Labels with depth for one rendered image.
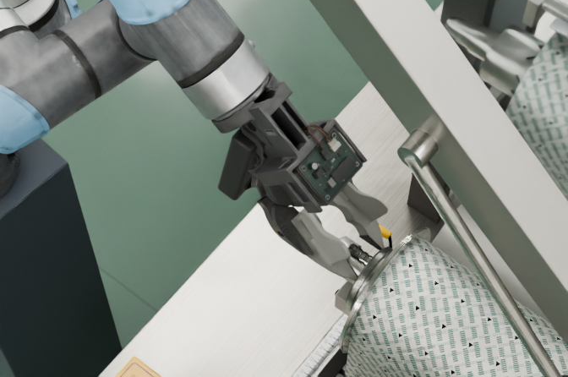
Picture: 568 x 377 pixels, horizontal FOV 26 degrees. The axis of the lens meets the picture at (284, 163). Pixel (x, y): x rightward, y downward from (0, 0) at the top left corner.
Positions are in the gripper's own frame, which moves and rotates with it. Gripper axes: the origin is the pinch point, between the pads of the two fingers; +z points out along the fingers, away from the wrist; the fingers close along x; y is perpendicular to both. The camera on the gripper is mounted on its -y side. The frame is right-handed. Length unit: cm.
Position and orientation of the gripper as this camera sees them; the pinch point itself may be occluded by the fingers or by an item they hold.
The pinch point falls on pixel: (356, 254)
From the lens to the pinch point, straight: 121.1
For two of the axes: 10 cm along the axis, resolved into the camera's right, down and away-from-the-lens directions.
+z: 6.0, 7.4, 3.0
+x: 6.2, -6.7, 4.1
